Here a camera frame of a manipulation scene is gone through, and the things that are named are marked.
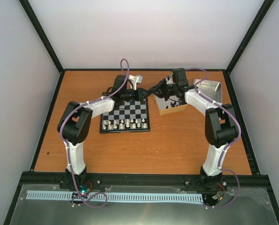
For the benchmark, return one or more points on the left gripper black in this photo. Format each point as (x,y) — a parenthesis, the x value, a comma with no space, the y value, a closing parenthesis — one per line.
(143,98)

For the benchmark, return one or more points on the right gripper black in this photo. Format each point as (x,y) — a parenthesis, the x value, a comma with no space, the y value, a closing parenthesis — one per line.
(159,87)

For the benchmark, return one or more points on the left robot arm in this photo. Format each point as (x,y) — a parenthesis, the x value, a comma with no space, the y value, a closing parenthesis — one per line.
(74,126)

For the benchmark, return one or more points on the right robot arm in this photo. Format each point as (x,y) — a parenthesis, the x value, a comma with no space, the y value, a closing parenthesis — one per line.
(221,126)

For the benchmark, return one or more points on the black silver chess board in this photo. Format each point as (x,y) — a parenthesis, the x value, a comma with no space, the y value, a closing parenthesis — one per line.
(135,111)

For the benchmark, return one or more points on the yellow metal tin box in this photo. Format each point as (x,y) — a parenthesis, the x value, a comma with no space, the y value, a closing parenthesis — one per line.
(172,105)

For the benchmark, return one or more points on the white king piece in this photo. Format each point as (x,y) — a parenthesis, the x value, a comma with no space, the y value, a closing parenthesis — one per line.
(127,123)

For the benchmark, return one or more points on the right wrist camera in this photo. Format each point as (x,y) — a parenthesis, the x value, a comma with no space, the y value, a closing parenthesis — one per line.
(169,80)

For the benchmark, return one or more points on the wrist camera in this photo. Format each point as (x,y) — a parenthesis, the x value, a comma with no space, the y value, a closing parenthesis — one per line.
(134,81)
(169,80)

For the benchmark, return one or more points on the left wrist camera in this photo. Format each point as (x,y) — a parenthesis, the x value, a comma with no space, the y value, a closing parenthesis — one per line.
(134,81)

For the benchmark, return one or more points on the metal base plate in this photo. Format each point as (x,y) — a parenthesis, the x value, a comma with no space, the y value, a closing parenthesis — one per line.
(245,206)

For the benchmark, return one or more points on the light blue cable duct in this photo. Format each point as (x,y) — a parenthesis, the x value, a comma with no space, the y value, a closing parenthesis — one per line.
(116,197)

